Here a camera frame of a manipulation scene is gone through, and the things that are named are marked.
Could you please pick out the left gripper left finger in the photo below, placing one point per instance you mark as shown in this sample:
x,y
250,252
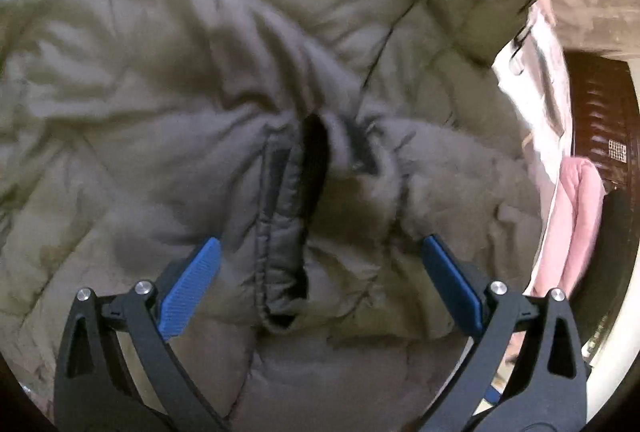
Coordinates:
x,y
93,387

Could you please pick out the olive grey puffer coat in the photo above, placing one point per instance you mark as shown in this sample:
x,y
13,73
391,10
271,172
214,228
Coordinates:
x,y
318,140

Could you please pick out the patterned bed sheet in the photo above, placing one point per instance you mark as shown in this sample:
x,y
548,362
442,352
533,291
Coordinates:
x,y
531,71

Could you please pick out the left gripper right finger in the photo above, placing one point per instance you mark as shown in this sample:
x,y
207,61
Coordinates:
x,y
547,390

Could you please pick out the pink quilt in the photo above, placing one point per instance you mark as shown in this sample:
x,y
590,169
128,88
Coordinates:
x,y
572,228

